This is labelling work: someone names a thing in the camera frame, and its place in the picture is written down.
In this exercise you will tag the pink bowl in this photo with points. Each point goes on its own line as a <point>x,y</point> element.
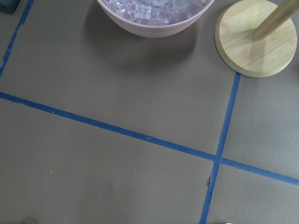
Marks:
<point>151,31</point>

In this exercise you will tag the clear ice cubes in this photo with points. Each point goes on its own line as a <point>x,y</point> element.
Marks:
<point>156,12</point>

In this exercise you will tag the folded grey cloth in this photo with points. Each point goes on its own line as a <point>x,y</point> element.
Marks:
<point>9,5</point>

